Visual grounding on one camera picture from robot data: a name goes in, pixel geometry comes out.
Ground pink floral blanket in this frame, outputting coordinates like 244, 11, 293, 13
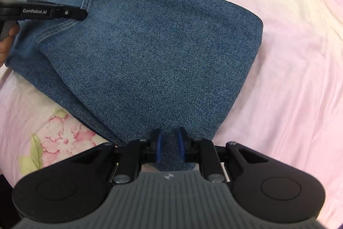
0, 0, 343, 227

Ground person's left hand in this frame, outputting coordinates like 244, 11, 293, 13
0, 22, 21, 65

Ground blue denim pants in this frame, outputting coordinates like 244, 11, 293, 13
5, 0, 263, 172

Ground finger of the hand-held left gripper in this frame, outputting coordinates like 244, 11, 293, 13
52, 4, 88, 21

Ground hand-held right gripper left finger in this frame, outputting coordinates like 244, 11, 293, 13
72, 128, 163, 184

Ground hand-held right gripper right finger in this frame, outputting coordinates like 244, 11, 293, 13
176, 127, 272, 184

